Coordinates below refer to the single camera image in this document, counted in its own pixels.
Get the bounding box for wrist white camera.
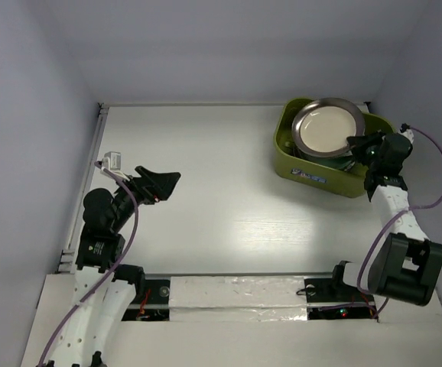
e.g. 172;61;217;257
99;151;122;172
399;123;414;144

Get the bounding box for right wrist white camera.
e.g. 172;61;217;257
399;123;414;144

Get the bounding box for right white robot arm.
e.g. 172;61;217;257
328;124;442;307

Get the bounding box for brown rimmed cream round plate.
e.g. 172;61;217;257
291;98;366;158

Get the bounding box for left aluminium side rail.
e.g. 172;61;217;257
55;103;109;274

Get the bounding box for green plastic bin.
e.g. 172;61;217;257
273;98;395;198

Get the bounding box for celadon rectangular divided dish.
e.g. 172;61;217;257
298;151;356;172

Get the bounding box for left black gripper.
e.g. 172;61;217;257
111;164;180;230

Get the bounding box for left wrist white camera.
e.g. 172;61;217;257
99;151;122;172

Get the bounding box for white foam front bar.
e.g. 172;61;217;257
168;275;307;323

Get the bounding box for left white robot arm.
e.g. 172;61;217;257
38;160;181;366

